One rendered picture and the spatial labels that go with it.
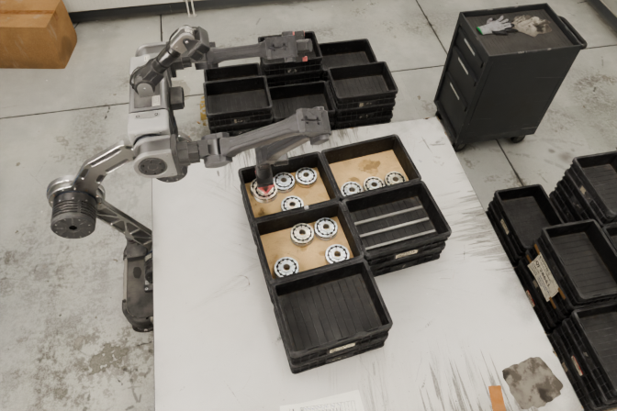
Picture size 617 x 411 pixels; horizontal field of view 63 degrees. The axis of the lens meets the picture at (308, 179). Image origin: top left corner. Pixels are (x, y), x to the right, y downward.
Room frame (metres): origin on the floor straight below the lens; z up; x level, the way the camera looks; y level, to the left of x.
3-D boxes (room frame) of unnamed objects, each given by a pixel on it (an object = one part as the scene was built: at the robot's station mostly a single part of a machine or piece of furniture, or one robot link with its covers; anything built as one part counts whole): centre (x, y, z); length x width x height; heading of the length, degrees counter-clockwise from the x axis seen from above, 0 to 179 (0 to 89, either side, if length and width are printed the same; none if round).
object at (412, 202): (1.21, -0.38, 0.87); 0.40 x 0.30 x 0.11; 109
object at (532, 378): (0.60, -0.91, 0.71); 0.22 x 0.19 x 0.01; 103
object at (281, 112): (2.39, 0.07, 0.31); 0.40 x 0.30 x 0.34; 103
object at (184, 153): (1.08, 0.41, 1.45); 0.09 x 0.08 x 0.12; 13
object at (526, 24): (2.71, -1.36, 0.88); 0.29 x 0.22 x 0.03; 103
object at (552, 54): (2.64, -1.26, 0.45); 0.60 x 0.45 x 0.90; 103
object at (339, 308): (0.80, -0.10, 0.87); 0.40 x 0.30 x 0.11; 109
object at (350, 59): (2.87, -0.24, 0.31); 0.40 x 0.30 x 0.34; 103
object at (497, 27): (2.69, -1.13, 0.88); 0.25 x 0.19 x 0.03; 103
